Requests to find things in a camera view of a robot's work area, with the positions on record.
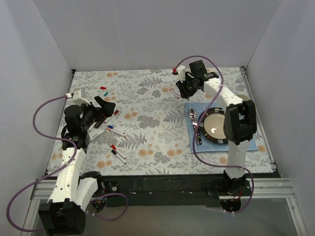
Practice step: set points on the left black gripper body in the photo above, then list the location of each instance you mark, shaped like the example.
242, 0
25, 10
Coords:
97, 114

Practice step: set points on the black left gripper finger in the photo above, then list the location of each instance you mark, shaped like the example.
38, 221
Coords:
106, 110
103, 104

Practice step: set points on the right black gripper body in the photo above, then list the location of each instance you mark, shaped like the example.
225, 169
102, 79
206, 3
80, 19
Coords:
185, 86

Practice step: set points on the blue cap whiteboard marker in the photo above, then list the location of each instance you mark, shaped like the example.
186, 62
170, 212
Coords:
114, 128

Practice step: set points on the teal cap marker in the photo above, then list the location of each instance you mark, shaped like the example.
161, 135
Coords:
174, 93

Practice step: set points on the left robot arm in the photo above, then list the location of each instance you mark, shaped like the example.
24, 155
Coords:
64, 213

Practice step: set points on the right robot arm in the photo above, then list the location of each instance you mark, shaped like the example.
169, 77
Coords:
239, 122

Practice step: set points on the grey tip white marker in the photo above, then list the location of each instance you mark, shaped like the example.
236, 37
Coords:
97, 136

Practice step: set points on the metal spoon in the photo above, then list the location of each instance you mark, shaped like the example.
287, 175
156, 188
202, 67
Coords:
192, 118

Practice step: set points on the long red eraser-cap marker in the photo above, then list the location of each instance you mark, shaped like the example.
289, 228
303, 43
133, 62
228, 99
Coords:
118, 152

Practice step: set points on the black cap thin marker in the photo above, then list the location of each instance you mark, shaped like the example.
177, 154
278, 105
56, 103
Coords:
118, 156

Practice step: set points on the dark rimmed plate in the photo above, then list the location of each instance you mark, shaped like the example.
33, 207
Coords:
211, 125

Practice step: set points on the cream enamel mug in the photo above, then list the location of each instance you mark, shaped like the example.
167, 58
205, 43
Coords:
244, 97

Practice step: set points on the blue checked cloth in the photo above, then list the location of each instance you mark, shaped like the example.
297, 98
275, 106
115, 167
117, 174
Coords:
207, 146

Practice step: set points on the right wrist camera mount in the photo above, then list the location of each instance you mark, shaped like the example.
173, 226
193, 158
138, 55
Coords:
180, 70

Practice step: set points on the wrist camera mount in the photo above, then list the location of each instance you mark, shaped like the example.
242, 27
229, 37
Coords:
79, 97
180, 70

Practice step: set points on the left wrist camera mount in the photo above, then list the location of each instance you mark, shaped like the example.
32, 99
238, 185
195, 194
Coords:
79, 97

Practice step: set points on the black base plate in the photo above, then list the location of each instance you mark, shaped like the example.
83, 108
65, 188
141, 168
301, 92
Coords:
164, 190

